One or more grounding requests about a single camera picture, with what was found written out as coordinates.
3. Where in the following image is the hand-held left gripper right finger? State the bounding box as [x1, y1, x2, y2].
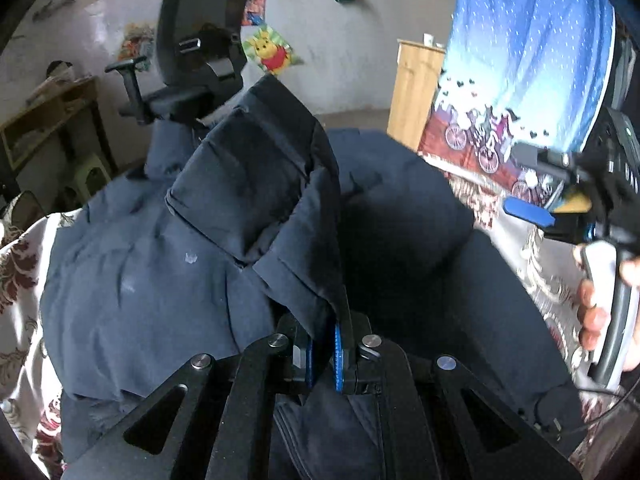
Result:
[331, 311, 584, 480]

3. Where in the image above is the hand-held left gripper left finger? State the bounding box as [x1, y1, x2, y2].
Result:
[62, 312, 316, 480]

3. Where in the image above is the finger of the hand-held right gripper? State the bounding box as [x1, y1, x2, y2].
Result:
[512, 142, 577, 182]
[503, 197, 594, 247]

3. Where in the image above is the dark navy padded jacket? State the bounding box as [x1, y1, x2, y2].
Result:
[41, 75, 581, 480]

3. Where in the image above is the person's right hand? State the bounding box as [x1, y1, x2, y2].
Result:
[573, 244, 640, 372]

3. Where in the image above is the blue printed curtain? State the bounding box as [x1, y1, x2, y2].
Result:
[417, 0, 620, 211]

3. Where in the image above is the wooden cabinet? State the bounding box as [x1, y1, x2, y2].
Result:
[387, 39, 447, 152]

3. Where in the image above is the pale plastic stool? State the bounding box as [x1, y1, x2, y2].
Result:
[64, 154, 114, 202]

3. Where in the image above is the floral white bedsheet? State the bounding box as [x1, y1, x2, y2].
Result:
[0, 192, 640, 480]

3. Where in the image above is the black mesh office chair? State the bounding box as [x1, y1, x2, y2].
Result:
[104, 0, 249, 127]

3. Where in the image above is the wooden desk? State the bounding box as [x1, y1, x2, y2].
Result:
[0, 76, 117, 183]

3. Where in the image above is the dark item on desk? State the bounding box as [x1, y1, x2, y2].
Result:
[46, 60, 76, 82]

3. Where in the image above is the black cable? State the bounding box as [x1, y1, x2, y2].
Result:
[547, 382, 632, 438]

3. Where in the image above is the yellow bear wall poster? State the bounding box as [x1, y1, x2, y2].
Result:
[242, 25, 304, 77]

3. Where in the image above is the colourful cartoon wall poster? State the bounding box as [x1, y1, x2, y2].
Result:
[242, 0, 269, 27]

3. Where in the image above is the faded colourful wall picture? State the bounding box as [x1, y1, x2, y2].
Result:
[119, 22, 157, 62]

